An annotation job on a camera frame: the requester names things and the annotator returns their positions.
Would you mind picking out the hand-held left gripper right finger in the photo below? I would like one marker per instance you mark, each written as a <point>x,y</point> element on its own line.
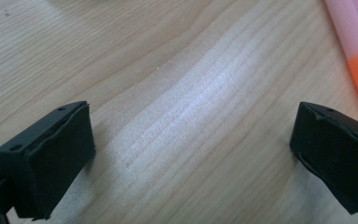
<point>338,155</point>

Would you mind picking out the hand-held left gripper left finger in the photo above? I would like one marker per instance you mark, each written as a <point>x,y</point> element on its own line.
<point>52,161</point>

